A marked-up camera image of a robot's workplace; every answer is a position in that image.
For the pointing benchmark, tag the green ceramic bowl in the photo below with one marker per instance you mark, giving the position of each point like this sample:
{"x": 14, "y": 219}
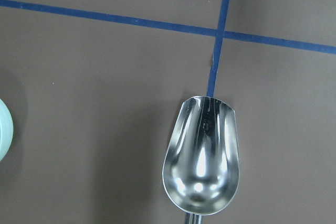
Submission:
{"x": 7, "y": 130}

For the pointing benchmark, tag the metal ice scoop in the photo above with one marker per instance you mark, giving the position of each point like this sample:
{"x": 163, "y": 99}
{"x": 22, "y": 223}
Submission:
{"x": 201, "y": 168}

